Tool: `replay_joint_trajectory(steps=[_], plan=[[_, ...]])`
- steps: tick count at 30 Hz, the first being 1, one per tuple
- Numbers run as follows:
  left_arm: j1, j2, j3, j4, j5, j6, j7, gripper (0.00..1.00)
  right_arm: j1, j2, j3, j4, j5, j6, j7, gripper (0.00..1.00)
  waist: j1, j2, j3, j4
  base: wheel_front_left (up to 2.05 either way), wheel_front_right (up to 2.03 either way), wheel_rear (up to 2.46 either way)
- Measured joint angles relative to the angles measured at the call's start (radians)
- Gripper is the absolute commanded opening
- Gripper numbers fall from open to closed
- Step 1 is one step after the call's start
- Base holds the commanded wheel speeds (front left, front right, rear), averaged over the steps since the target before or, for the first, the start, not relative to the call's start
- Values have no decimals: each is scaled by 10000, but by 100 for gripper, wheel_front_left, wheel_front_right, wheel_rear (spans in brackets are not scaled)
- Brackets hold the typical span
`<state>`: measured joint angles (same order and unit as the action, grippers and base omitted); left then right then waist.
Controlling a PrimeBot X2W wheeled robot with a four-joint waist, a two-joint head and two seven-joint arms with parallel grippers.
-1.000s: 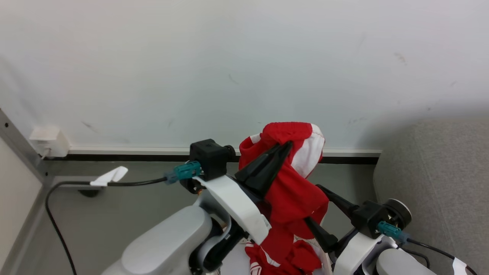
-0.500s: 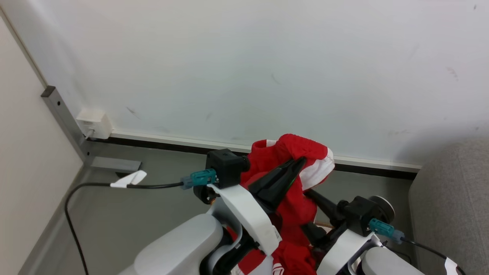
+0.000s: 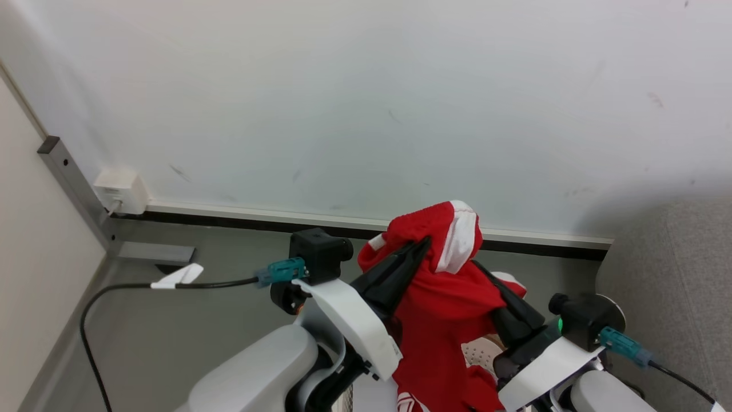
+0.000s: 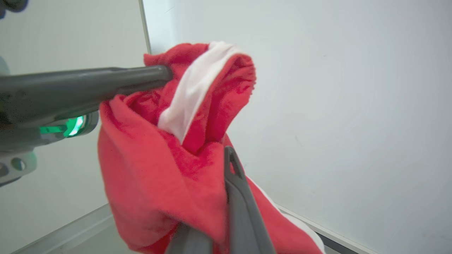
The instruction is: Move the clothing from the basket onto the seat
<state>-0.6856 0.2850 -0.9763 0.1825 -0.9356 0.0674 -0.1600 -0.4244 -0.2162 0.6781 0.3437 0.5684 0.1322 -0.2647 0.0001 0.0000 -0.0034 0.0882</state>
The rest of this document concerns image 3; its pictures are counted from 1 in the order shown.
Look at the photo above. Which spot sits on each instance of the white black baseboard strip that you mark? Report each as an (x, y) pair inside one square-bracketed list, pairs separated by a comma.
[(320, 223)]

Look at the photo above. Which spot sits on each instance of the cream perforated laundry basket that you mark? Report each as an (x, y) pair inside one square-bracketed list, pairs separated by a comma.
[(480, 355)]

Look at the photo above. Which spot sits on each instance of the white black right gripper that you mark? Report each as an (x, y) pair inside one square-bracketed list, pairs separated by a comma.
[(543, 366)]

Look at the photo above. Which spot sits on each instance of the white wall power box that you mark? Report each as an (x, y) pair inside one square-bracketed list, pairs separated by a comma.
[(121, 189)]

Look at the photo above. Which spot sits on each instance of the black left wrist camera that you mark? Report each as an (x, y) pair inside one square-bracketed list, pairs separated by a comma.
[(317, 252)]

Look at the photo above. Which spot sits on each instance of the black frame foot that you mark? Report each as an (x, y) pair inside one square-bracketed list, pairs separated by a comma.
[(170, 268)]

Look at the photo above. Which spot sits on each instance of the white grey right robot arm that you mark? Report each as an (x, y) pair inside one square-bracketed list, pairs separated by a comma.
[(600, 397)]

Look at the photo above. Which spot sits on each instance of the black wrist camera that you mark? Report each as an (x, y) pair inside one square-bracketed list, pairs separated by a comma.
[(589, 320), (317, 252)]

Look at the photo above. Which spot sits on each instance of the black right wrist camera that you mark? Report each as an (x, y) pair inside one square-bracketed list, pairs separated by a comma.
[(589, 320)]

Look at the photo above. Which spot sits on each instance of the grey metal frame post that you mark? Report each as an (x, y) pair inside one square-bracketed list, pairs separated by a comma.
[(80, 189)]

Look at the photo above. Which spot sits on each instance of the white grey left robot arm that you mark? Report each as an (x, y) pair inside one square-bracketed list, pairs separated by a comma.
[(257, 366)]

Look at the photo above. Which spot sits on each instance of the grey fabric sofa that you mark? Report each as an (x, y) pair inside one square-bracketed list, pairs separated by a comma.
[(675, 303)]

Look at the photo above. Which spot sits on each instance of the red white clothing item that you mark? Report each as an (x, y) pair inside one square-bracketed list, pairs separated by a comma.
[(440, 320)]

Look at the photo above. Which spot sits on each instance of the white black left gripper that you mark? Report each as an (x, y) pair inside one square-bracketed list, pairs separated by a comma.
[(354, 320)]

